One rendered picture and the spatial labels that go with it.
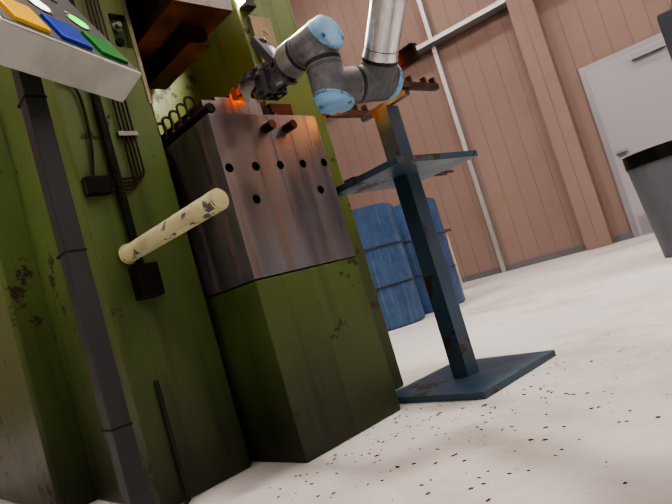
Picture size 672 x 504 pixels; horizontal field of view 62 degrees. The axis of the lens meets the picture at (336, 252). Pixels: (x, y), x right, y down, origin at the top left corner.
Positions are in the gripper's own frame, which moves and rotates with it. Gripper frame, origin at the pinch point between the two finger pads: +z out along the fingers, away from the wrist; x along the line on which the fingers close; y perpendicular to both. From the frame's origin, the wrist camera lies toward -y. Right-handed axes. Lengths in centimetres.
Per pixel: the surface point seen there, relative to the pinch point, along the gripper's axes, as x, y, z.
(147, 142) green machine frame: -23.2, 8.6, 17.0
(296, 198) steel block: 5.4, 33.6, -3.4
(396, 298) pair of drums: 216, 80, 152
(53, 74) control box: -57, 7, -15
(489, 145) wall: 607, -69, 248
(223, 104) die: -5.6, 3.2, 3.0
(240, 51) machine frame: 22.6, -25.5, 22.4
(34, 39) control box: -62, 5, -23
